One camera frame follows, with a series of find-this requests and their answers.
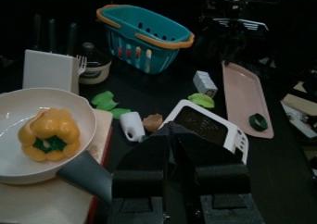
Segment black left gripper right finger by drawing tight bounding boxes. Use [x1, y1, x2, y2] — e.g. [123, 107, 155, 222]
[167, 121, 266, 224]

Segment pink plastic tray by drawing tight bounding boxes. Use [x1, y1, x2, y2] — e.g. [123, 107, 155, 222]
[221, 59, 275, 140]

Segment light green toy vegetable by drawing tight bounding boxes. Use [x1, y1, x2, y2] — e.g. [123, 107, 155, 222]
[187, 92, 217, 109]

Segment small white box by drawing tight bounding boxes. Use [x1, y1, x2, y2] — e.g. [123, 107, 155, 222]
[191, 69, 219, 99]

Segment white toy kitchen scale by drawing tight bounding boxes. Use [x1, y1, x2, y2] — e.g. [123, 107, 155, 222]
[158, 98, 250, 166]

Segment teal basket orange handles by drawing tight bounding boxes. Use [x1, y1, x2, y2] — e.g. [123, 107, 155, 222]
[95, 4, 195, 76]

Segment yellow toy bell pepper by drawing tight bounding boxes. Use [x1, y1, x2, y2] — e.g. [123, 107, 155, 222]
[16, 107, 82, 163]

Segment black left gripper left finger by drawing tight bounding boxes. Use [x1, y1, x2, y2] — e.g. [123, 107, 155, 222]
[107, 121, 174, 224]

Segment white pan grey handle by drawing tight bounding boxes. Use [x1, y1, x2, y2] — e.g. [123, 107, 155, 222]
[0, 87, 114, 205]

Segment white toy fork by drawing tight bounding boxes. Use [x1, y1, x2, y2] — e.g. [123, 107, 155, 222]
[75, 54, 88, 78]

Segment black toy jar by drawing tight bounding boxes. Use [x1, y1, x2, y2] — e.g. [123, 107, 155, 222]
[76, 42, 112, 86]

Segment white knife block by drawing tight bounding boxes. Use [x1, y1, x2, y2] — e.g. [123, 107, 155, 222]
[21, 14, 82, 96]

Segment green toy lettuce leaves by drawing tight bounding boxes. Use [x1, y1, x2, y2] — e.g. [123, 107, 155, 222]
[90, 90, 134, 121]

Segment dark green ring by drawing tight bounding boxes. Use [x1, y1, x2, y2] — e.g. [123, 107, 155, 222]
[247, 112, 270, 132]

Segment white toy mug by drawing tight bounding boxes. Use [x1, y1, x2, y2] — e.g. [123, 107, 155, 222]
[119, 111, 147, 143]

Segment brown toy shell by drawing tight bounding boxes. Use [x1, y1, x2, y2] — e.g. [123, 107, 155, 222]
[142, 113, 164, 134]

